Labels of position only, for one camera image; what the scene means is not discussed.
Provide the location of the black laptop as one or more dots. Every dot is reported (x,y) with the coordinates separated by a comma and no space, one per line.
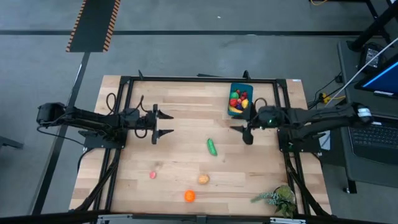
(376,137)

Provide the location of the black power adapter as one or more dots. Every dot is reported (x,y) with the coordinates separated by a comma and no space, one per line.
(370,56)

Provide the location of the green toy bell pepper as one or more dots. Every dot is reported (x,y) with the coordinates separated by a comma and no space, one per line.
(234,95)

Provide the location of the black rail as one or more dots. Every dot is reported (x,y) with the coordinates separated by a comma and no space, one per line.
(46,219)

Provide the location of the black mat orange striped edges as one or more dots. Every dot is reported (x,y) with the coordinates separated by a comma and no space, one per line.
(93,25)

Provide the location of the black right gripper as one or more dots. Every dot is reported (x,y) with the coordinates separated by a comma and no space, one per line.
(248,119)

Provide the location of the small red toy fruit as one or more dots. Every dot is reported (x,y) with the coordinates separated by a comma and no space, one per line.
(244,94)

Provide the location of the black aluminium table frame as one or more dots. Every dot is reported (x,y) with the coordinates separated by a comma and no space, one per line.
(202,79)

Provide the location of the tan toy potato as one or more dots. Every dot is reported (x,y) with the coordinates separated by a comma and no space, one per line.
(203,179)

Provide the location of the grey chair leg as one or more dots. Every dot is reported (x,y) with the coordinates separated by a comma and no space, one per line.
(9,142)

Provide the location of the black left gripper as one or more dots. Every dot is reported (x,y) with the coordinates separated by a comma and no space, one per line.
(147,120)

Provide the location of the orange toy pumpkin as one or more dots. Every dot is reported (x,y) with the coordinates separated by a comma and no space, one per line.
(189,196)

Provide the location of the monitor with blue screen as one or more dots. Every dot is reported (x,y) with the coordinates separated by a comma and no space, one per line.
(385,79)

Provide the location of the white rod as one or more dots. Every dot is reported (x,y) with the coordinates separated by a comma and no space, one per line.
(360,71)

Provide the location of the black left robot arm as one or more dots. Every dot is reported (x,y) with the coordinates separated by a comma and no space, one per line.
(93,116)

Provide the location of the dark grey desk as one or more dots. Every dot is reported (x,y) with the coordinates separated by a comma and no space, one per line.
(373,174)

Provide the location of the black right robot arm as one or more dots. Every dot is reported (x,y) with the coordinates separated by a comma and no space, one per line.
(320,116)

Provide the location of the teal plastic tupperware container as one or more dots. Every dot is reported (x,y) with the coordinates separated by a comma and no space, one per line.
(241,85)

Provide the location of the silver bracket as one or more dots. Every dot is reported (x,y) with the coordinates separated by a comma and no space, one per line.
(115,219)
(287,221)

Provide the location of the black stand beam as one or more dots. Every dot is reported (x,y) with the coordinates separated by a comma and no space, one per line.
(373,28)

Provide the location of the yellow toy lemon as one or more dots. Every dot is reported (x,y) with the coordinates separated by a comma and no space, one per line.
(245,103)

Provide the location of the artificial green plant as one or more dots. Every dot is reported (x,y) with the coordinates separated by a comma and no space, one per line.
(284,194)

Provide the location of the yellow plug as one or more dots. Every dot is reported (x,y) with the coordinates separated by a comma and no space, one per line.
(325,98)

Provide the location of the yellow toy banana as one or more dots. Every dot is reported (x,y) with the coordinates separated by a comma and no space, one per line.
(235,109)

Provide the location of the white paper sheet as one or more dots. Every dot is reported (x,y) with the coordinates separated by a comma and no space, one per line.
(326,143)

